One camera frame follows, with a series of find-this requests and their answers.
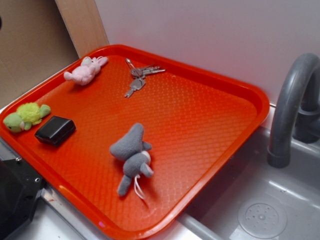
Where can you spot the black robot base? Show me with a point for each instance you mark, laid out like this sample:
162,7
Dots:
20,189

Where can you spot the grey plush elephant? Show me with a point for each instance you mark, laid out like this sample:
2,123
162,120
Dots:
134,152

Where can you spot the red plastic tray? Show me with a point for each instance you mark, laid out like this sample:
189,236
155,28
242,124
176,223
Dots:
195,121

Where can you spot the silver key bunch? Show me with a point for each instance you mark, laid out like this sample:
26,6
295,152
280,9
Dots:
139,75

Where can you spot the pink plush bunny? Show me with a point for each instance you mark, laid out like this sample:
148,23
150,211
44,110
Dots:
86,72

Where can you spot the black rectangular block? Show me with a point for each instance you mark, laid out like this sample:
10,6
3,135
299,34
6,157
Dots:
55,131

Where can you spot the grey plastic sink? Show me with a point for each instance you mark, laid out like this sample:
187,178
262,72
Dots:
250,200

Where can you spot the wooden board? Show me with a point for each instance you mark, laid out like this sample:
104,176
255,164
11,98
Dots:
84,25

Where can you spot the green plush turtle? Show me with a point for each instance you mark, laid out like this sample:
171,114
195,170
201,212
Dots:
26,116

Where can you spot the grey plastic faucet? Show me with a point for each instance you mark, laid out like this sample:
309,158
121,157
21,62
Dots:
297,112

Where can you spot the brown cardboard panel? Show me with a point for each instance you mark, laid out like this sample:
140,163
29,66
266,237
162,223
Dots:
34,45

